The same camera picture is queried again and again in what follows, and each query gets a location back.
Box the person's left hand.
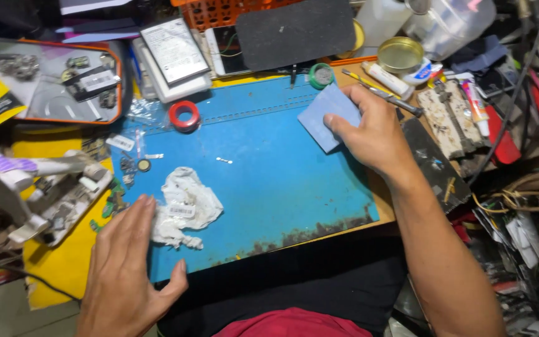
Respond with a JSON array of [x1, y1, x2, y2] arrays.
[[76, 194, 189, 337]]

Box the person's right hand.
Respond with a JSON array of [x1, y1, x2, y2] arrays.
[[323, 84, 420, 181]]

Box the light blue cleaning cloth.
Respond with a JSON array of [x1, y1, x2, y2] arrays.
[[297, 83, 363, 154]]

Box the yellow underlay sheet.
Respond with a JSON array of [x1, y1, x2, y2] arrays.
[[11, 125, 159, 310]]

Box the black worn plate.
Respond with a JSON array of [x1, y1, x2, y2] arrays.
[[400, 116, 473, 215]]

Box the dirty white block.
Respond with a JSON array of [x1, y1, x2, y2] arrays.
[[416, 80, 488, 160]]

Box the white jar with blue label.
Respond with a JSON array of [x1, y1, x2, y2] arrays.
[[399, 56, 434, 86]]

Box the green circuit board pieces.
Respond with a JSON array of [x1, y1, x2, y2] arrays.
[[89, 177, 130, 235]]

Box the green round solder tin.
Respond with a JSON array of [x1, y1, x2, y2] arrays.
[[308, 63, 336, 90]]

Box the gold tin lid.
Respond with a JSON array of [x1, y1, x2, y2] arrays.
[[376, 37, 425, 75]]

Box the yellow round tin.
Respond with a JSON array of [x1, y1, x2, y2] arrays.
[[350, 19, 366, 60]]

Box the white and red glue tube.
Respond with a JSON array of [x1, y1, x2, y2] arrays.
[[460, 78, 491, 138]]

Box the crumpled white tissue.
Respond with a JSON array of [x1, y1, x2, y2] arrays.
[[149, 167, 224, 251]]

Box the white plastic bottle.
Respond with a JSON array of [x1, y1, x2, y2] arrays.
[[354, 0, 413, 48]]

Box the white phone repair clamp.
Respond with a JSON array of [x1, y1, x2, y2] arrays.
[[0, 145, 115, 248]]

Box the blue silicone work mat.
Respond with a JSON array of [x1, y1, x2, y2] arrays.
[[110, 74, 380, 284]]

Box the red plastic case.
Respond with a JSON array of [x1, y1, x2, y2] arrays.
[[484, 105, 522, 166]]

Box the dark grey foam pad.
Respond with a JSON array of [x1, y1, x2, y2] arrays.
[[235, 0, 357, 73]]

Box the dark blue cloth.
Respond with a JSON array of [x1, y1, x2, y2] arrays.
[[447, 35, 509, 74]]

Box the clear plastic container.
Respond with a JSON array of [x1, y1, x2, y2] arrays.
[[402, 0, 497, 62]]

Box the white barcode sticker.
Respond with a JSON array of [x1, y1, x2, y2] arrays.
[[105, 134, 136, 152]]

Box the clear plastic bag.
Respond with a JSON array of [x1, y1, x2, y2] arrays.
[[126, 97, 173, 137]]

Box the person's black trousers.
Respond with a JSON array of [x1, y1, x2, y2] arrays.
[[156, 233, 409, 337]]

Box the red tape roll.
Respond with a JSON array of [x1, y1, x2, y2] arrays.
[[168, 100, 202, 134]]

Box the white smartphone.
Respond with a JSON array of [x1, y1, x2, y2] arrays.
[[204, 25, 252, 77]]

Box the person's red shirt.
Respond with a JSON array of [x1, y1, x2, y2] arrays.
[[212, 307, 374, 337]]

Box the orange-rimmed metal parts tray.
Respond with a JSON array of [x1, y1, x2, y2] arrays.
[[0, 38, 125, 125]]

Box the heap of packaged parts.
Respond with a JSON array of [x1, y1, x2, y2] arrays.
[[473, 197, 539, 337]]

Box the orange plastic crate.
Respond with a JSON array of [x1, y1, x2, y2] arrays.
[[171, 0, 307, 32]]

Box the grey labelled phone battery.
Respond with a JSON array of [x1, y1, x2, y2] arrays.
[[139, 18, 211, 86]]

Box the stack of purple books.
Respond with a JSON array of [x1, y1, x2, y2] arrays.
[[55, 0, 142, 44]]

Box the yellow-handled thin tool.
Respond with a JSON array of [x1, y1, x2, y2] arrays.
[[341, 69, 402, 99]]

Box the thin black cable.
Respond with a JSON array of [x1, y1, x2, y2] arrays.
[[0, 261, 81, 303]]

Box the thick black cable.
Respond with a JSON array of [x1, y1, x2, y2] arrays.
[[468, 0, 539, 186]]

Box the tan rope bundle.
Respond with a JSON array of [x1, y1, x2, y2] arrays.
[[473, 163, 539, 214]]

